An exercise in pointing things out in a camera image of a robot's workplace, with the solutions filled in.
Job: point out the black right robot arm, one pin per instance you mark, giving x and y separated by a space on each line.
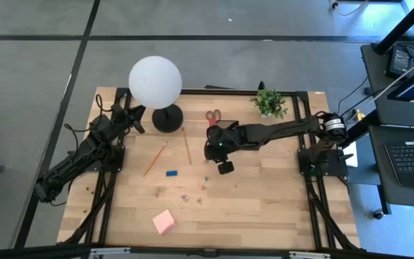
289 128

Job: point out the black electronic box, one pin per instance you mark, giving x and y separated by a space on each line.
400 61

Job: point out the white globe table lamp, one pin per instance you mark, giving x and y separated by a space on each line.
155 82

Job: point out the blue binder clip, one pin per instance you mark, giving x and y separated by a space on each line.
183 197

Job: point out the black diagonal stand post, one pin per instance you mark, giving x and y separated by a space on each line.
404 25
358 129

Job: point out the black caster wheel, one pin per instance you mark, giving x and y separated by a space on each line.
378 214

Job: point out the potted green plant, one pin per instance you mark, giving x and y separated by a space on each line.
269 102

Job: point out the blue eraser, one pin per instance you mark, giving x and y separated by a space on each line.
171 173

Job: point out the black keyboard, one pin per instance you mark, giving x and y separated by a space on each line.
413 158

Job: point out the orange pencil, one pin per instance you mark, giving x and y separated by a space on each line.
155 159

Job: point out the black camera rig crossbar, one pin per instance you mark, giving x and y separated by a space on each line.
31 252

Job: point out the black aluminium table frame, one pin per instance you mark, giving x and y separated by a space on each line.
228 92

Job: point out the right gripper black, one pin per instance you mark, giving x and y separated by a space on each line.
221 144

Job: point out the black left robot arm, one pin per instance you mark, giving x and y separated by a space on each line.
77 158

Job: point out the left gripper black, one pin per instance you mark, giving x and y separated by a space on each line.
120 118

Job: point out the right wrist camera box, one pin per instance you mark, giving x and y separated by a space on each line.
225 168

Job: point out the natural wood pencil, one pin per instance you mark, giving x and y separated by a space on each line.
186 145

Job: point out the yellow plug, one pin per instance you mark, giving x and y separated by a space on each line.
360 116

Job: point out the pink sticky note pad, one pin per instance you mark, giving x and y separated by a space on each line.
164 222

